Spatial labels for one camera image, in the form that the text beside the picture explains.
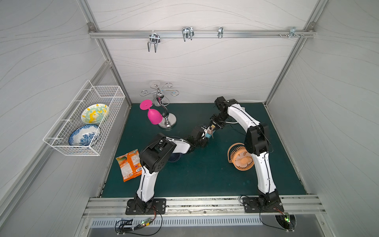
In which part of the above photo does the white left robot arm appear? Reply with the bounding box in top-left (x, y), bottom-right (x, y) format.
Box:
top-left (125, 126), bottom-right (209, 215)

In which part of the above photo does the chrome glass holder stand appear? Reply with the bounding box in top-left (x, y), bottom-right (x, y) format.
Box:
top-left (140, 81), bottom-right (179, 129)

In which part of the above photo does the looped metal hook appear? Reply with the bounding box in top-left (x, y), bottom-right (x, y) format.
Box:
top-left (182, 26), bottom-right (194, 42)

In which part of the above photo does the aluminium front frame rail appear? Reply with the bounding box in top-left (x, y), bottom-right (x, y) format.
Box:
top-left (83, 195), bottom-right (327, 218)

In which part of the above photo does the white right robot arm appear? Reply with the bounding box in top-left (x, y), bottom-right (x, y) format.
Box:
top-left (205, 96), bottom-right (284, 212)

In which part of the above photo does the blue white patterned plate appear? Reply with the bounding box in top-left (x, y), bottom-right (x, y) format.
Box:
top-left (68, 124), bottom-right (101, 146)

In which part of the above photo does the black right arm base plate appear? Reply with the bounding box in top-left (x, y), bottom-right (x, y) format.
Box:
top-left (241, 196), bottom-right (285, 213)

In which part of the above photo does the light blue power strip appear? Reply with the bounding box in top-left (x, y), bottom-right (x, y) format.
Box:
top-left (205, 128), bottom-right (214, 139)

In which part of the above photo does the navy blue desk fan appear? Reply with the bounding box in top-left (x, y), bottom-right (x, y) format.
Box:
top-left (168, 153), bottom-right (183, 163)

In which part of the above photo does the yellow green patterned plate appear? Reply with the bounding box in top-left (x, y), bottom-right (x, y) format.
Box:
top-left (81, 103), bottom-right (109, 124)

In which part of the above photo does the double prong metal hook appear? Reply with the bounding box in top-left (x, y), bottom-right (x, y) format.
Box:
top-left (147, 33), bottom-right (160, 53)

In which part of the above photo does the black right base cable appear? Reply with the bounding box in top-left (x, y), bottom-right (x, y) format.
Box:
top-left (239, 195), bottom-right (297, 232)

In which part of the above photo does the white wire wall basket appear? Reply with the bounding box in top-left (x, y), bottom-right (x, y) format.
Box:
top-left (43, 81), bottom-right (125, 156)

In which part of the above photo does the small flat metal hook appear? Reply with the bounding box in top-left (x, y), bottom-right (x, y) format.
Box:
top-left (218, 27), bottom-right (224, 39)

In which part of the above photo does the magenta plastic wine glass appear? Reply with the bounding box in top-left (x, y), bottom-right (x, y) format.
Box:
top-left (140, 99), bottom-right (163, 125)

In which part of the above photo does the orange snack packet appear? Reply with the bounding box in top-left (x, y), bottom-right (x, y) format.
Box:
top-left (115, 149), bottom-right (142, 182)

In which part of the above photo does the black cable bundle with board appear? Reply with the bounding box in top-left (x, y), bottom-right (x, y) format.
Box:
top-left (114, 207), bottom-right (163, 237)

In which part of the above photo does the orange desk fan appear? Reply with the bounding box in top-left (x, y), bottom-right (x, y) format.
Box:
top-left (227, 143), bottom-right (254, 171)

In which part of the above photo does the aluminium top rail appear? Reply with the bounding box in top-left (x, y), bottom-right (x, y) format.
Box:
top-left (89, 29), bottom-right (316, 40)

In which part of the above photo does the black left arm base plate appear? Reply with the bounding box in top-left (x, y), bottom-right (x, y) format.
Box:
top-left (125, 197), bottom-right (167, 215)

